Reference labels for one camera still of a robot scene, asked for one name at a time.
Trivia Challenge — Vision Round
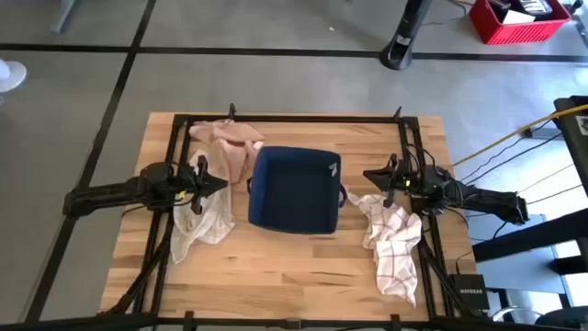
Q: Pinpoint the plain pink towel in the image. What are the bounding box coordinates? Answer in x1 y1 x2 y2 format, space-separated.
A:
187 118 267 186

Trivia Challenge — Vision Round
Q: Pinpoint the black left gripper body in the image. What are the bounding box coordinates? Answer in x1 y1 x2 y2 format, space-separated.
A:
182 154 210 216

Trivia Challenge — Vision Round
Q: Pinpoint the black desk foot beam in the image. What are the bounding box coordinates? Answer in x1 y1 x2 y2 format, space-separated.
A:
471 207 588 277

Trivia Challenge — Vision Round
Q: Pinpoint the navy fabric basket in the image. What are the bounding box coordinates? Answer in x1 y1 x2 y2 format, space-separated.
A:
246 145 349 236

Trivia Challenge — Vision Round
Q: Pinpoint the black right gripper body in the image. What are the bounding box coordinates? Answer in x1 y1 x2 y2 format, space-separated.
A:
387 154 414 209

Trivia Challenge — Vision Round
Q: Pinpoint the black Netgear network switch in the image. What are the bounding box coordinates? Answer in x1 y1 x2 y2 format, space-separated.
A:
448 273 492 312

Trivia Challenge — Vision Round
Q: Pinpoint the black metal table frame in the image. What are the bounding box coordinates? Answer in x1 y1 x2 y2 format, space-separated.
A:
94 103 474 331

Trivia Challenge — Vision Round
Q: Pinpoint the grey power strip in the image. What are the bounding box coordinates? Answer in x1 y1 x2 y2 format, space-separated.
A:
520 127 564 141

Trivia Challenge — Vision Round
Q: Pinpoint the white towel with red checks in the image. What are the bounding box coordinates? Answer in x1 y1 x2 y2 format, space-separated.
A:
346 190 424 308

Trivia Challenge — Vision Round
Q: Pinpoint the black device in crate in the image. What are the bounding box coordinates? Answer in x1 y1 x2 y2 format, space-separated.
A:
518 0 555 17

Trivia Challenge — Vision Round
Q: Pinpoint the white round stand base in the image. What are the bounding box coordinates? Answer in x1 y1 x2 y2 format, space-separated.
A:
0 58 28 95

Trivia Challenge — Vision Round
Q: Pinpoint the grey furniture leg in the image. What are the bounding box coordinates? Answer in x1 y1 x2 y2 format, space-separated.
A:
49 0 78 35

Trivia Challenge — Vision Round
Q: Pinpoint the black desk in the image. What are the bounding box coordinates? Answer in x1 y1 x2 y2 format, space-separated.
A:
553 95 588 197

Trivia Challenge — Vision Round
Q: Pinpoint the yellow cable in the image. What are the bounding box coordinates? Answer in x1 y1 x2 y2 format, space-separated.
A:
452 104 588 166

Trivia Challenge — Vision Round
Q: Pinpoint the black floor stand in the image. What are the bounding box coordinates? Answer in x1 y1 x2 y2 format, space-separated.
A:
379 0 435 72

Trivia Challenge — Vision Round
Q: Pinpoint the thin beige floor cable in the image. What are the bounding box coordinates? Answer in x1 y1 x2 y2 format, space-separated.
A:
516 163 575 195

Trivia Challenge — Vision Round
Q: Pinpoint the red plastic crate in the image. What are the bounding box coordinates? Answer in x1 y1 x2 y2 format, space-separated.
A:
468 0 573 46

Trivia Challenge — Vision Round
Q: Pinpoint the thin black floor cable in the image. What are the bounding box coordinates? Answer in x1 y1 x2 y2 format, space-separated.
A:
526 183 584 206

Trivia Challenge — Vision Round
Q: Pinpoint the white box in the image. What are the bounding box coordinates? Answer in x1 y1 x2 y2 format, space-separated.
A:
502 8 537 25

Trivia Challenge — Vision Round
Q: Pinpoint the black office chair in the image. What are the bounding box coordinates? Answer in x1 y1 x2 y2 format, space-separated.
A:
490 304 588 331

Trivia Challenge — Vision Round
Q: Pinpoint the white towel with grey checks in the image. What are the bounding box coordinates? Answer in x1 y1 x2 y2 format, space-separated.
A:
169 149 237 265

